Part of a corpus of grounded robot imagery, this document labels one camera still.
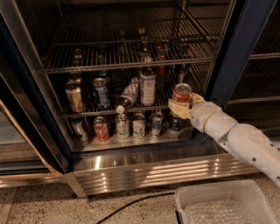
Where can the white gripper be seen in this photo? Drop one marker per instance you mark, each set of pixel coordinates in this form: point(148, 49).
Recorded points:
point(200, 115)

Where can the red coke can shelf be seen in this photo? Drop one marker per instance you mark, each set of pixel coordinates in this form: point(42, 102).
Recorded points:
point(182, 92)

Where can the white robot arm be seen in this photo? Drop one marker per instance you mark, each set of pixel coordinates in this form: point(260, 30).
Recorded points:
point(243, 141)

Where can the blue pepsi can bottom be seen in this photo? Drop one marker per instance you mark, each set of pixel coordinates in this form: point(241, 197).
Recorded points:
point(175, 123)

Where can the blue silver can bottom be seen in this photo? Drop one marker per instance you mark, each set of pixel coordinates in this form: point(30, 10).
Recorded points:
point(156, 124)

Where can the blue pepsi can middle shelf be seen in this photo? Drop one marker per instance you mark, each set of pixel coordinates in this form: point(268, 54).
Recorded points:
point(101, 93)

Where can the red coke can bottom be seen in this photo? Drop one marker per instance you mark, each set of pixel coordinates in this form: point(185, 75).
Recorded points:
point(101, 128)

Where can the stainless steel fridge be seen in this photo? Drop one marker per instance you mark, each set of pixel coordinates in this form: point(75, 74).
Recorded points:
point(119, 164)

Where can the silver can bottom left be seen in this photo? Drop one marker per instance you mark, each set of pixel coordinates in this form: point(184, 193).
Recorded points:
point(79, 130)

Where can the gold can middle shelf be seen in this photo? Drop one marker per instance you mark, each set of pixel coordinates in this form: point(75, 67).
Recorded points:
point(74, 95)

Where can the open fridge door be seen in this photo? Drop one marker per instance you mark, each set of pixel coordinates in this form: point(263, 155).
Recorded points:
point(29, 154)

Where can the tall white label bottle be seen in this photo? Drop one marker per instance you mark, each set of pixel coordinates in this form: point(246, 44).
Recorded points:
point(148, 86)

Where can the fallen white label bottle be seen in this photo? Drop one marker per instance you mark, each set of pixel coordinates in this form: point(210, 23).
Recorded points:
point(128, 96)

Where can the clear plastic bin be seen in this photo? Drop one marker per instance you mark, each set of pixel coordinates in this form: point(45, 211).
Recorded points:
point(230, 202)

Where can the right compartment wire shelf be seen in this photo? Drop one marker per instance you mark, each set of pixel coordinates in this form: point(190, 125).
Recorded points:
point(260, 80)

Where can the middle wire shelf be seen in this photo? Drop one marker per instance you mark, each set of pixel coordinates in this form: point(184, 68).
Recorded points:
point(196, 78)

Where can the upper wire shelf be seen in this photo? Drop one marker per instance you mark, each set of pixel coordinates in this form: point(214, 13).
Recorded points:
point(135, 35)

